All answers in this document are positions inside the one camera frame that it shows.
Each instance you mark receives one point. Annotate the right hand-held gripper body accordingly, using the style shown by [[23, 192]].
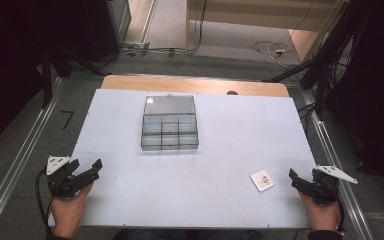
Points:
[[323, 188]]

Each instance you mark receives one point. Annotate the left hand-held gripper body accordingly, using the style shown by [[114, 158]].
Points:
[[60, 181]]

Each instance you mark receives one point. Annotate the person's right hand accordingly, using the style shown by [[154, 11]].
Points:
[[323, 215]]

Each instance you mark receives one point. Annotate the person's left hand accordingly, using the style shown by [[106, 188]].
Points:
[[69, 210]]

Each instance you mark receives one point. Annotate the small white packet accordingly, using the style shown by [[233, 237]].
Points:
[[262, 180]]

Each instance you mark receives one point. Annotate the black metal stand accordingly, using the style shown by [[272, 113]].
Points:
[[326, 63], [46, 76]]

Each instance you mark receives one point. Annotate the clear plastic compartment box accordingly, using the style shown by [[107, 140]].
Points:
[[169, 123]]

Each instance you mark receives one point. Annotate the dark curtain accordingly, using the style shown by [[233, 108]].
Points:
[[10, 60], [376, 93]]

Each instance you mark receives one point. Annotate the power strip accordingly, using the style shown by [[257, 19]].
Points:
[[136, 45]]

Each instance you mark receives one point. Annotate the wooden table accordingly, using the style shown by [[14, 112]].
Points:
[[193, 85]]

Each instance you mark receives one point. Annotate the black cabinet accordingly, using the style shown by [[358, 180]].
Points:
[[103, 26]]

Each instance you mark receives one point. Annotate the aluminium floor rail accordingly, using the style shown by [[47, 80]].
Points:
[[16, 156], [336, 160]]

